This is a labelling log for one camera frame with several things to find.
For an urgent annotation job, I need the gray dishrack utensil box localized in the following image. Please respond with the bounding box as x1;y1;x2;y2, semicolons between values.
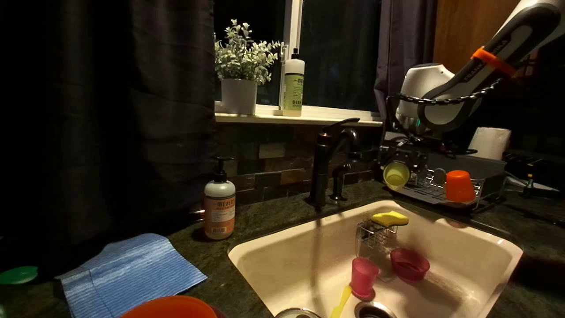
435;151;509;183

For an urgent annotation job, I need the green dish soap bottle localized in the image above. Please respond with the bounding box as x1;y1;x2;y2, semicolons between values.
278;47;308;119

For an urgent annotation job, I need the white paper towel roll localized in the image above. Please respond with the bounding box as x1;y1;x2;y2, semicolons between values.
467;126;513;163

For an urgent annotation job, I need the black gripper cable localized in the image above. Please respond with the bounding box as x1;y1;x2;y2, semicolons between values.
389;80;506;110

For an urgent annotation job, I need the pink plastic cup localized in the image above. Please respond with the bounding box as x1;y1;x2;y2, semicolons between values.
350;255;382;303

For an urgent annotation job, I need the wide dark curtain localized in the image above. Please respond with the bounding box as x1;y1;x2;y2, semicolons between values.
0;0;220;280

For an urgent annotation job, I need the narrow dark curtain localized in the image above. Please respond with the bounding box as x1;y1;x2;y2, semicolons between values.
373;0;440;144

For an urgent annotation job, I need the white windowsill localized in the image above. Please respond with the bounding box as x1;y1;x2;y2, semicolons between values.
214;101;386;130

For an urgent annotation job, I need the blue dish cloth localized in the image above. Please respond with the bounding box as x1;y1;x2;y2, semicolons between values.
57;232;209;318

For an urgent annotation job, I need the orange label soap dispenser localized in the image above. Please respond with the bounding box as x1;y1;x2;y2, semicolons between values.
202;156;239;243

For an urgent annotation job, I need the potted plant white pot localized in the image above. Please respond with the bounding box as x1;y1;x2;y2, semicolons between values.
213;18;287;117

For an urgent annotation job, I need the metal sink drain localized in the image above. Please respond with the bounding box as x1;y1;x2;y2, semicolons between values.
354;301;398;318

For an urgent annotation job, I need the green plastic lid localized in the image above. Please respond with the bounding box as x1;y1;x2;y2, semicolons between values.
0;266;40;289

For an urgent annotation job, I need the yellow sponge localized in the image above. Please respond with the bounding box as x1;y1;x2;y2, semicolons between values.
370;211;412;230

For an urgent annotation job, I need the dark bronze faucet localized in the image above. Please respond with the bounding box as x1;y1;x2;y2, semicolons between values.
308;117;363;214

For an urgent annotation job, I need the metal wire dishrack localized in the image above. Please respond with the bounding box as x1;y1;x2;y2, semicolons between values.
379;149;509;214

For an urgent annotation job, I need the orange plastic bowl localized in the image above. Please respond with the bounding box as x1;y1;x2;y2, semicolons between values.
123;296;220;318

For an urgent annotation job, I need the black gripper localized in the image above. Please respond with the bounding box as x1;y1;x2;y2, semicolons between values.
379;137;442;184

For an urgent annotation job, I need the orange plastic cup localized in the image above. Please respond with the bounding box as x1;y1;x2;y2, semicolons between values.
444;168;477;206

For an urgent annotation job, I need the white kitchen sink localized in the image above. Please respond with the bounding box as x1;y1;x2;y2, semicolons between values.
227;199;525;318

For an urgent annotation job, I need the yellow plastic cup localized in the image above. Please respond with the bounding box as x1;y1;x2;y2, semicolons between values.
382;160;414;193

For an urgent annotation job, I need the wire sponge holder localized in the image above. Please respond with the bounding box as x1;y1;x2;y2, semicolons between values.
356;221;400;264

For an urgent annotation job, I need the yellow plastic utensil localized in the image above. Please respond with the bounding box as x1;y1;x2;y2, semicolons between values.
329;285;354;318

